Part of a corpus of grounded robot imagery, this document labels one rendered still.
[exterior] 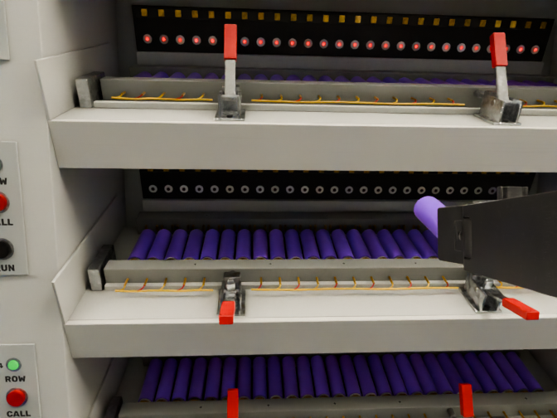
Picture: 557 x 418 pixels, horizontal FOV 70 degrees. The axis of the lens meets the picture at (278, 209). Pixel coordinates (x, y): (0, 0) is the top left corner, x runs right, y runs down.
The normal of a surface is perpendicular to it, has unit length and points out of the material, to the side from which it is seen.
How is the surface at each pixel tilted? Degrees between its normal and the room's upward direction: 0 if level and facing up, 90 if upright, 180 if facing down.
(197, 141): 108
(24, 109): 90
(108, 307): 18
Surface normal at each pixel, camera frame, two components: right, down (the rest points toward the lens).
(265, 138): 0.05, 0.45
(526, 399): 0.03, -0.89
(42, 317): 0.06, 0.15
